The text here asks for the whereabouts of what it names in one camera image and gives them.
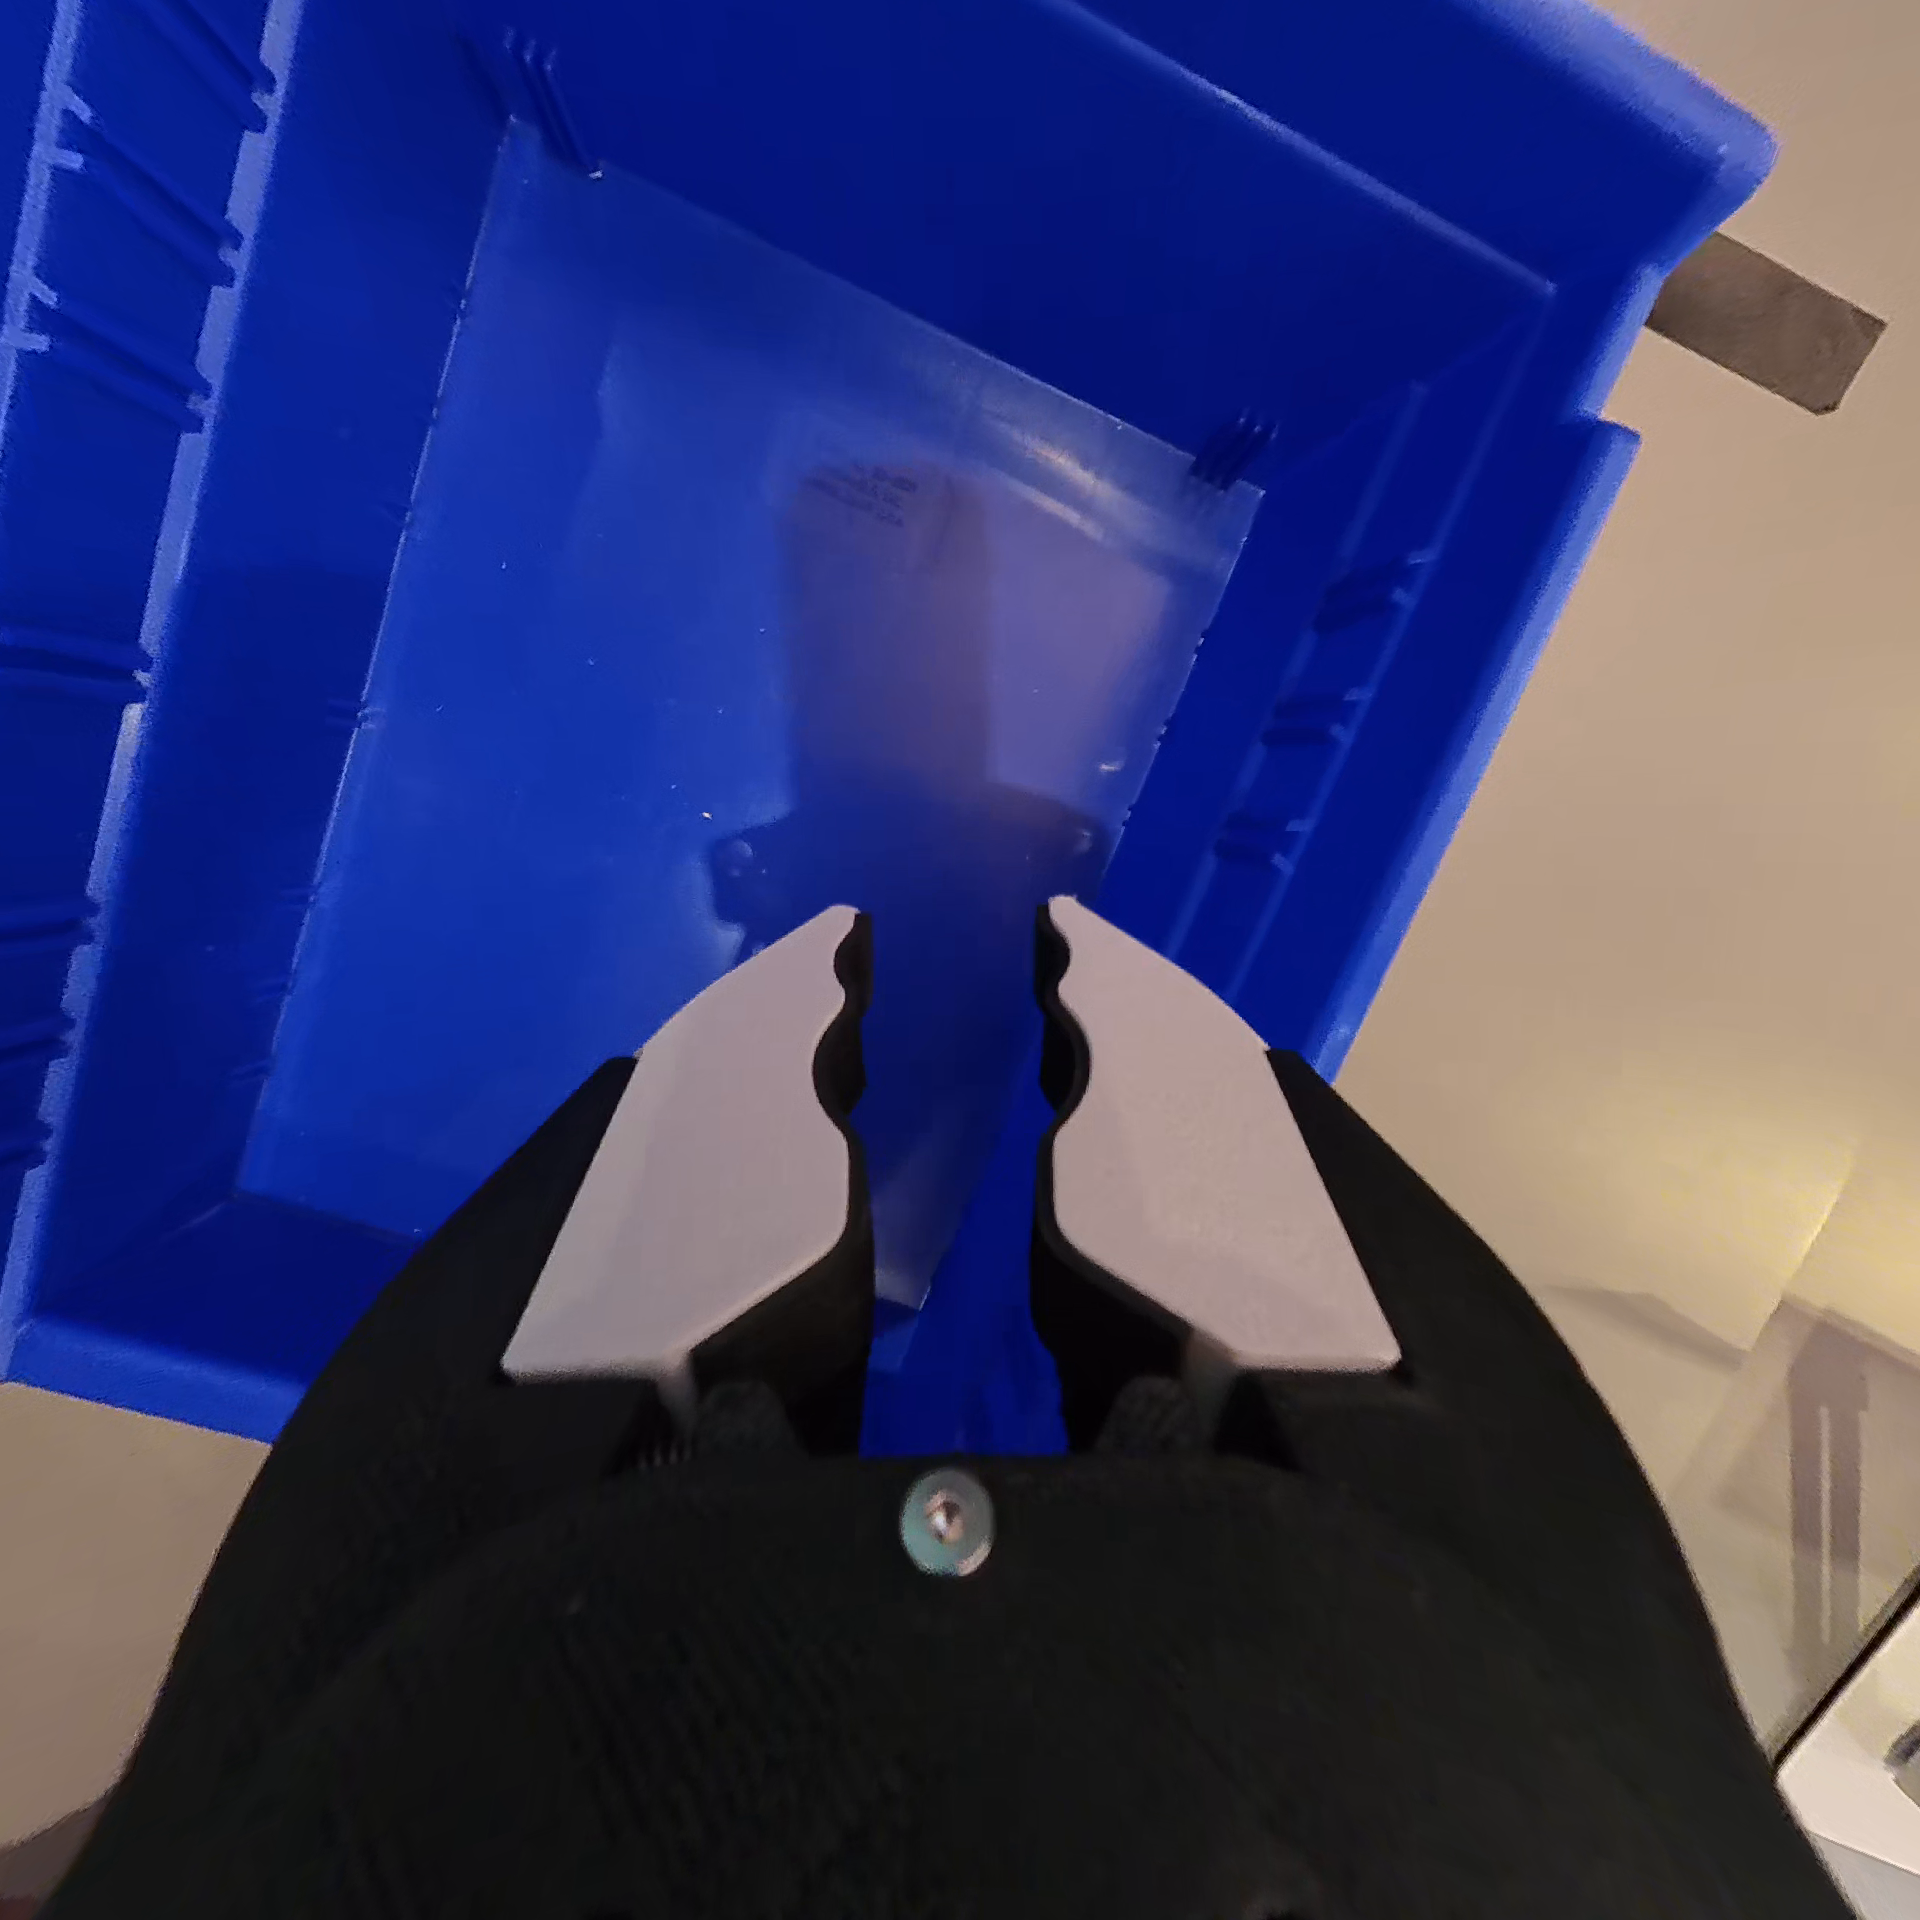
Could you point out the tilted board on white stand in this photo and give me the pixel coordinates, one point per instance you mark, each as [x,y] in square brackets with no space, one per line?
[1860,1740]

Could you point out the blue plastic bin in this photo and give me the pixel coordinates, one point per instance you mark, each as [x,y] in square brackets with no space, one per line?
[598,598]

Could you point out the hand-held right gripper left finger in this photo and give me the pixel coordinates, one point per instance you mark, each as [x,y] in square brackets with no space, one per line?
[697,1198]

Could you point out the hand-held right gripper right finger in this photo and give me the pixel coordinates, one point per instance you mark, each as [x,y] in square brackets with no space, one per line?
[1217,1198]

